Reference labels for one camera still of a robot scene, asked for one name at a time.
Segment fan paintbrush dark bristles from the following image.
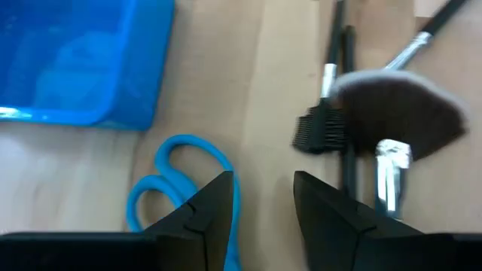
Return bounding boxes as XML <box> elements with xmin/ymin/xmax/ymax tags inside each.
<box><xmin>331</xmin><ymin>69</ymin><xmax>470</xmax><ymax>221</ymax></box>

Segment blue plastic basket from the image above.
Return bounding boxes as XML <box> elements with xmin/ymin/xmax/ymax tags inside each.
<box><xmin>0</xmin><ymin>0</ymin><xmax>176</xmax><ymax>132</ymax></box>

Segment black paintbrush silver ferrule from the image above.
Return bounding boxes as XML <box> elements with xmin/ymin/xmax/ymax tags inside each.
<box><xmin>383</xmin><ymin>0</ymin><xmax>470</xmax><ymax>72</ymax></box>

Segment black-bristle paintbrush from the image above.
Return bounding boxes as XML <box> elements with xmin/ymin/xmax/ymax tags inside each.
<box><xmin>291</xmin><ymin>0</ymin><xmax>347</xmax><ymax>154</ymax></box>

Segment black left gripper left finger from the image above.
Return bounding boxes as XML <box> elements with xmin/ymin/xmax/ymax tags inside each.
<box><xmin>145</xmin><ymin>171</ymin><xmax>235</xmax><ymax>271</ymax></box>

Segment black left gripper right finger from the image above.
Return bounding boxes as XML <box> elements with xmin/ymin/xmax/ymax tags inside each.
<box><xmin>293</xmin><ymin>171</ymin><xmax>423</xmax><ymax>271</ymax></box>

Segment blue-handled scissors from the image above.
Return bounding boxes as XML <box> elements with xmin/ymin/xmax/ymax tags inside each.
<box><xmin>126</xmin><ymin>134</ymin><xmax>243</xmax><ymax>271</ymax></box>

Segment thin black-handled paintbrush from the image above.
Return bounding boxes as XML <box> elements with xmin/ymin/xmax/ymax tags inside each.
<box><xmin>340</xmin><ymin>25</ymin><xmax>358</xmax><ymax>199</ymax></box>

